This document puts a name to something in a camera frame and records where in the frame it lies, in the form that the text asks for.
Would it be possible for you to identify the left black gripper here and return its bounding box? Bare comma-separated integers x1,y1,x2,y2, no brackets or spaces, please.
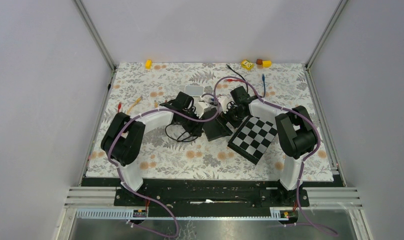
180,107,206,137

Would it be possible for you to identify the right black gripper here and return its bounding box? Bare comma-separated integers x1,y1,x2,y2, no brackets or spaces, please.
215,103,247,138

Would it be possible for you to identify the black router box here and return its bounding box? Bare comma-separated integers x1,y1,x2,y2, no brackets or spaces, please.
202,111,233,142

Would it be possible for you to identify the white network switch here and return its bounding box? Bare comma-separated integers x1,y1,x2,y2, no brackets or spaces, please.
184,85,205,97

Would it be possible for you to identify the black ethernet cable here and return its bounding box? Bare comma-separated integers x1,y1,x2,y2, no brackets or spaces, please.
226,63,249,85

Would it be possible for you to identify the yellow ethernet cable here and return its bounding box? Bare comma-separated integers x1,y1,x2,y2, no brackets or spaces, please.
127,95,160,115

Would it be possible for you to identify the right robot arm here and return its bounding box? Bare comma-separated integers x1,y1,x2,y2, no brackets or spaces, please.
217,86,320,206

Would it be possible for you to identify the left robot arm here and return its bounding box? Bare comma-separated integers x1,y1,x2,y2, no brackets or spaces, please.
100,92,209,206

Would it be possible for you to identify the checkered chess board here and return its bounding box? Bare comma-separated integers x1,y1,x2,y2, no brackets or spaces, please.
227,116,277,165

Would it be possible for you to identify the yellow patterned cube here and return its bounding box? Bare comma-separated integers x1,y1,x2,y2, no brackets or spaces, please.
240,59,255,71

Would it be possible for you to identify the yellow block right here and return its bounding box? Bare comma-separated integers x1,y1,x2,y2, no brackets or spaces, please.
261,60,272,68

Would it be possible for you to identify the yellow block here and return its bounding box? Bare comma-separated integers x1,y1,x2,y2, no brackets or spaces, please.
144,59,153,70
261,60,272,68

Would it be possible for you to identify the yellow block left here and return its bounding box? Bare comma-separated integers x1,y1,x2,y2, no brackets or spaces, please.
144,59,153,70

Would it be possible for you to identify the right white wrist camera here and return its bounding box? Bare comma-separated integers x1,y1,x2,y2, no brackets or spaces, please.
217,96,230,114

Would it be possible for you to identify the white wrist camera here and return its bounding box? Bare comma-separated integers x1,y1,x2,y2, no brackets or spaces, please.
217,96,230,114
194,101,211,119

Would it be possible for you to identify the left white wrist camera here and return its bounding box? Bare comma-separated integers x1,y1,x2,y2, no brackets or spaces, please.
194,101,211,119

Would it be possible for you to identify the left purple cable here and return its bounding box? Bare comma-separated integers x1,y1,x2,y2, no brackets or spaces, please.
107,92,221,239

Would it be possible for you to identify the purple cable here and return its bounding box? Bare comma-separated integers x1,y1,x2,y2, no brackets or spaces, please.
107,92,221,239
213,76,339,238

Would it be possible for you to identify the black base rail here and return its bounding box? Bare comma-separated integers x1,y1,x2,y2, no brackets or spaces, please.
81,175,344,217

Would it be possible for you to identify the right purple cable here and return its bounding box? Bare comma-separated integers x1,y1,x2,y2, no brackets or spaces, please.
213,76,339,238

